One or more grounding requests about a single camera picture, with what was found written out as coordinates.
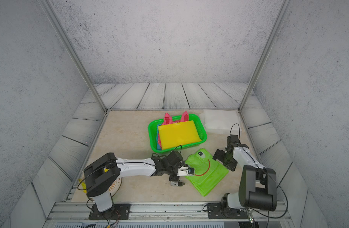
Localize aluminium front rail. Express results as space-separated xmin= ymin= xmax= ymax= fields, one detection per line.
xmin=44 ymin=202 xmax=294 ymax=228

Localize white raincoat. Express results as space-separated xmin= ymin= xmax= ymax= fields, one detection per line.
xmin=199 ymin=110 xmax=242 ymax=135

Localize right metal corner post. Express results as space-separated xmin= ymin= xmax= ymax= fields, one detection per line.
xmin=238 ymin=0 xmax=292 ymax=114

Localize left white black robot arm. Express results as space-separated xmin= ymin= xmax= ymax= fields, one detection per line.
xmin=83 ymin=150 xmax=195 ymax=213

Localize pink bunny raincoat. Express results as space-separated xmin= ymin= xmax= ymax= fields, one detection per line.
xmin=156 ymin=111 xmax=190 ymax=149

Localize metal corner post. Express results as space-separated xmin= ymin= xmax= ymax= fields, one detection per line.
xmin=238 ymin=0 xmax=292 ymax=114
xmin=38 ymin=0 xmax=108 ymax=113

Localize blue raincoat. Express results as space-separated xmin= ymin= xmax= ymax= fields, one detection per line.
xmin=156 ymin=124 xmax=162 ymax=151

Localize left metal corner post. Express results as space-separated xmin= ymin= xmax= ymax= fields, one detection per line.
xmin=38 ymin=0 xmax=108 ymax=113

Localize round patterned plate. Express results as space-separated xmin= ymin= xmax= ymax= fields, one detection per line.
xmin=109 ymin=178 xmax=122 ymax=196

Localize green frog raincoat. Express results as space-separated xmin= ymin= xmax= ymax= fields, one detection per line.
xmin=185 ymin=148 xmax=229 ymax=197

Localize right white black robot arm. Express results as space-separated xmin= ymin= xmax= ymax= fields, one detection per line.
xmin=213 ymin=143 xmax=277 ymax=211

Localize yellow bananas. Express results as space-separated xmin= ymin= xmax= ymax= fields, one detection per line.
xmin=80 ymin=168 xmax=109 ymax=194

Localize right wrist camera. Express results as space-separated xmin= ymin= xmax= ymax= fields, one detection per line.
xmin=227 ymin=135 xmax=241 ymax=146

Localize yellow raincoat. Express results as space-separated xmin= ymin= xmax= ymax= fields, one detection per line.
xmin=159 ymin=120 xmax=207 ymax=151

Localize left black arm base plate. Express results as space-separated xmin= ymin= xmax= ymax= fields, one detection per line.
xmin=88 ymin=204 xmax=131 ymax=220

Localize green plastic basket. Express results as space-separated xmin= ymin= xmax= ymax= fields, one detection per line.
xmin=148 ymin=112 xmax=207 ymax=153

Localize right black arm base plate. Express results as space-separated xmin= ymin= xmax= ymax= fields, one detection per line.
xmin=203 ymin=193 xmax=248 ymax=219

